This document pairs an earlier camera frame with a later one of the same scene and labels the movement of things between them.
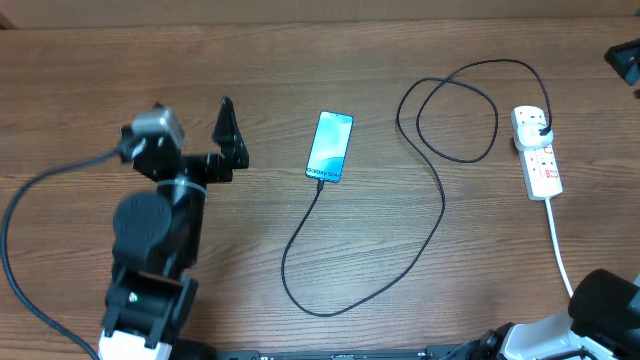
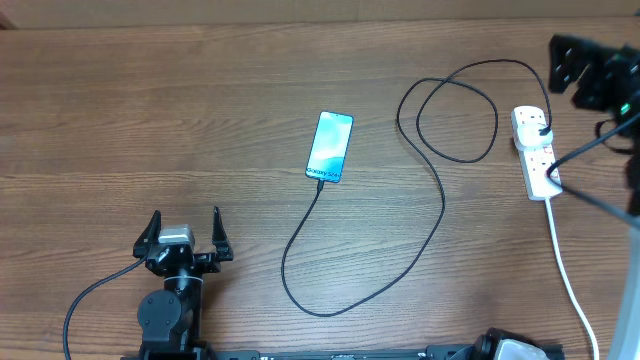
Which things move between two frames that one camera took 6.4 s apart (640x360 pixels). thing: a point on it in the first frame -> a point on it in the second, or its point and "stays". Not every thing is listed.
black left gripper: [225, 134] -> [210, 262]
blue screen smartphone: [329, 146] stays
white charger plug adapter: [528, 136] stays
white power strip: [540, 166] stays
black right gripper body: [636, 76] -> [604, 93]
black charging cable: [438, 81] stays
